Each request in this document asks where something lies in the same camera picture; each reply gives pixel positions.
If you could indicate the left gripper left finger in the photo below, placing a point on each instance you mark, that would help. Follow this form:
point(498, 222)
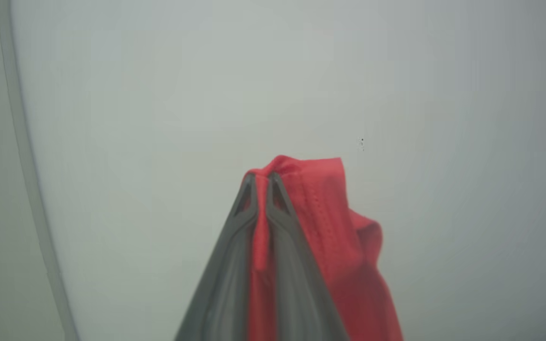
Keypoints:
point(221, 293)

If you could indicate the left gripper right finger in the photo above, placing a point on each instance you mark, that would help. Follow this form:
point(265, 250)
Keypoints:
point(296, 293)

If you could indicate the red and white basketball jersey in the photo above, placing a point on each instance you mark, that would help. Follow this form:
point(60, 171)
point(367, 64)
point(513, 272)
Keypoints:
point(339, 237)

